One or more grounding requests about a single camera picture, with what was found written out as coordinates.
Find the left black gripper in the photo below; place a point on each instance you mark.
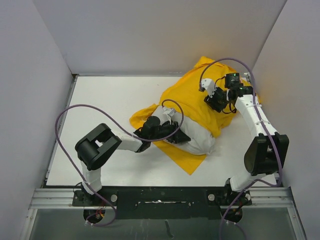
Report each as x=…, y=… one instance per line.
x=178, y=137

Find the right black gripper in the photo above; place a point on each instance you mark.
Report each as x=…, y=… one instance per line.
x=211, y=102

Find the white pillow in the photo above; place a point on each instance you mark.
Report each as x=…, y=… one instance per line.
x=201, y=140

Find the yellow printed pillowcase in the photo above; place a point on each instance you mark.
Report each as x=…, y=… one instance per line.
x=184, y=96

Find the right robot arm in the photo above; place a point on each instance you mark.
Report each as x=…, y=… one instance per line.
x=267, y=152

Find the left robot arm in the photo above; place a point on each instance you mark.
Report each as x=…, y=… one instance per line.
x=95, y=148

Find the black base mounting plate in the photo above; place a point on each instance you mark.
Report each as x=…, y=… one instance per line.
x=160, y=203

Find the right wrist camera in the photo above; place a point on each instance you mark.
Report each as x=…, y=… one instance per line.
x=208, y=85

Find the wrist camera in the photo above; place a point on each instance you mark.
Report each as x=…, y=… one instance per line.
x=168, y=113
x=208, y=85

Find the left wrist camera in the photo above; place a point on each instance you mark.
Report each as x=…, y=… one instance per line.
x=168, y=113

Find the aluminium frame rail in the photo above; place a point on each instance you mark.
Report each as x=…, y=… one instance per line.
x=272, y=215

